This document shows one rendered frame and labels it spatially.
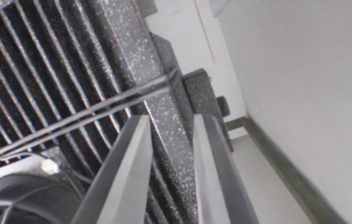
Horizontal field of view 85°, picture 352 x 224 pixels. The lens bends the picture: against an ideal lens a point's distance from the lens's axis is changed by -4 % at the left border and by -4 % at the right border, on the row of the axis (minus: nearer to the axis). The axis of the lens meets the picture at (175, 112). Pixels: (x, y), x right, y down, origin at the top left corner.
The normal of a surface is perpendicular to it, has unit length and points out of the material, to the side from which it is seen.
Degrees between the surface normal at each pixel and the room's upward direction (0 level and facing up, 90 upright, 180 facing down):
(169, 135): 90
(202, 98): 90
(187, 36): 90
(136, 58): 90
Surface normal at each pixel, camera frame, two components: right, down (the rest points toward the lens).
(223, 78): -0.06, 0.29
